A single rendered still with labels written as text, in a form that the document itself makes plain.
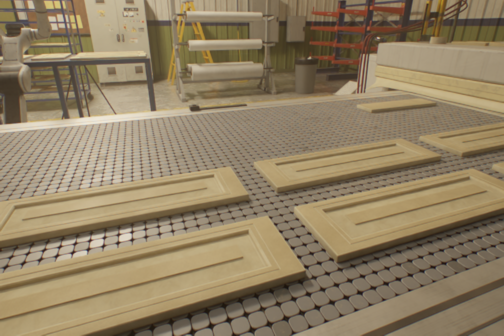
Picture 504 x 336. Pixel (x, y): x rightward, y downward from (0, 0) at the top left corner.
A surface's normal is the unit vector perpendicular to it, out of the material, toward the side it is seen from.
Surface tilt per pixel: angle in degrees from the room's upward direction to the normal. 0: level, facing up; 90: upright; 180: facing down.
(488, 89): 90
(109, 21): 90
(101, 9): 90
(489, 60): 90
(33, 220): 11
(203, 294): 0
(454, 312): 0
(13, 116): 56
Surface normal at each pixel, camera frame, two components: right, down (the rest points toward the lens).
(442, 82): -0.94, 0.13
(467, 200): 0.07, -0.84
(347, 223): -0.18, -0.88
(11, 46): 0.29, -0.26
